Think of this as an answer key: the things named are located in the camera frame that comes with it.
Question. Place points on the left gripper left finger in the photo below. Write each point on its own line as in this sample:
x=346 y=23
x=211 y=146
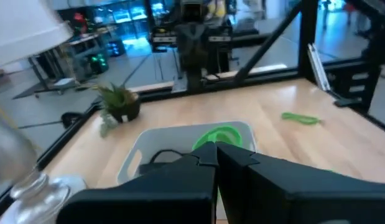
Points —
x=155 y=199

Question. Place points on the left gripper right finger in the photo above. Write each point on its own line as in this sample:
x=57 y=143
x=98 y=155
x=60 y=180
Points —
x=288 y=196

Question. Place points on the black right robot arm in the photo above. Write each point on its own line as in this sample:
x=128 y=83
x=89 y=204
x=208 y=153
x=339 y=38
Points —
x=192 y=46

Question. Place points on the clear plastic bin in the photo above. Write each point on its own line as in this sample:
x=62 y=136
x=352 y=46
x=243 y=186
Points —
x=167 y=137

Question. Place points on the small potted plant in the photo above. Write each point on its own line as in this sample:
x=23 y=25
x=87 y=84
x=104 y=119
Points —
x=117 y=99

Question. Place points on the black table clamp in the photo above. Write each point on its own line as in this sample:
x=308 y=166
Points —
x=347 y=102

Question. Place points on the silver aluminium bar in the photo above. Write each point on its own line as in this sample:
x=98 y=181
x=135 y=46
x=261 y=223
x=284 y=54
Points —
x=318 y=67

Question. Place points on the table lamp white shade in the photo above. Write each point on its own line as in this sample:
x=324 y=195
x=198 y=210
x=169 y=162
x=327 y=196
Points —
x=24 y=28

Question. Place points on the black aluminium frame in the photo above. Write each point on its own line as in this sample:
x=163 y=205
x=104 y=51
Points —
x=307 y=31

